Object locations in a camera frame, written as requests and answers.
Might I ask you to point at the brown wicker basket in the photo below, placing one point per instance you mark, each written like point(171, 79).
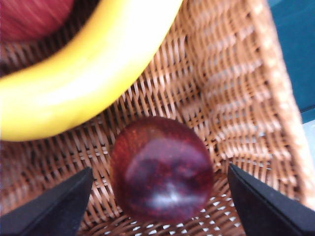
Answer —
point(221, 73)

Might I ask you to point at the red apple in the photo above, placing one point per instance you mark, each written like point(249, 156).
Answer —
point(27, 17)

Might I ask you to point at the dark red plum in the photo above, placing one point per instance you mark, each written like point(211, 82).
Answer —
point(162, 169)

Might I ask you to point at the yellow banana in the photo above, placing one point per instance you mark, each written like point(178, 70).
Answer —
point(73, 86)

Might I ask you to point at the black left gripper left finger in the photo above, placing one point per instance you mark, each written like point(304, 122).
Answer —
point(49, 211)

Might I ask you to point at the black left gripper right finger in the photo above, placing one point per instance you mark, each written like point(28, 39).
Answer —
point(268, 211)

